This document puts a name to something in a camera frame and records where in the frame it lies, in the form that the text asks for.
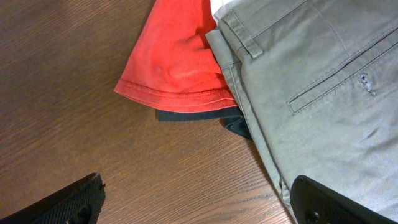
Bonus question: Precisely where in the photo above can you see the white garment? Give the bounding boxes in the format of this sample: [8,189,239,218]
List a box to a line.
[210,0,232,16]

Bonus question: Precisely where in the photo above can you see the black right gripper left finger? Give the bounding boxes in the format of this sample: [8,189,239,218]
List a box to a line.
[1,173,106,224]

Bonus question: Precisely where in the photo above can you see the dark navy garment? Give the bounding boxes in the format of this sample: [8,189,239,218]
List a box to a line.
[156,107,252,141]

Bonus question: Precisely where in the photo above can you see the grey khaki shorts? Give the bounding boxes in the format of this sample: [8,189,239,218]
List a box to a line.
[206,0,397,220]

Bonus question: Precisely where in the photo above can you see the red t-shirt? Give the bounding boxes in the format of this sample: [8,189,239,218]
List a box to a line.
[114,0,237,113]

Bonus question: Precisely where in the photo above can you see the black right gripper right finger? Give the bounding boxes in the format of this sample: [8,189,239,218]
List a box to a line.
[290,175,397,224]

